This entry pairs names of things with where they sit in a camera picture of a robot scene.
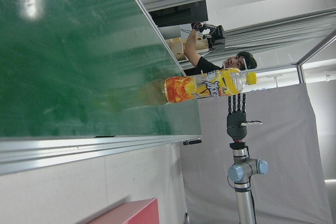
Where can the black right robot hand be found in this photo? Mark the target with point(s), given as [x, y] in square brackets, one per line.
[236, 123]

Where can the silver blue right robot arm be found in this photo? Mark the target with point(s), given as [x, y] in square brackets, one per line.
[244, 182]

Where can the pink plastic basket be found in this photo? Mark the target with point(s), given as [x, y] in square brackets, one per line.
[131, 213]

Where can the orange drink bottle yellow cap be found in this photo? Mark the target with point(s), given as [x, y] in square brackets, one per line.
[189, 89]

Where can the grey fabric curtain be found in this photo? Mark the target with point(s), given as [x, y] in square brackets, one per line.
[288, 155]

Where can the person in black shirt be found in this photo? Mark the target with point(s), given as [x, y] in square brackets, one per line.
[207, 65]

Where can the wooden block with holes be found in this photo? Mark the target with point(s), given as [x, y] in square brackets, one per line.
[181, 48]

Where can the black computer case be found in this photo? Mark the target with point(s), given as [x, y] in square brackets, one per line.
[181, 12]

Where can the aluminium cage frame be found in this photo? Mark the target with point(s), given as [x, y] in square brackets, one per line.
[315, 51]

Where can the green conveyor belt aluminium frame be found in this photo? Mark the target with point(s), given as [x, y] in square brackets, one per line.
[78, 51]

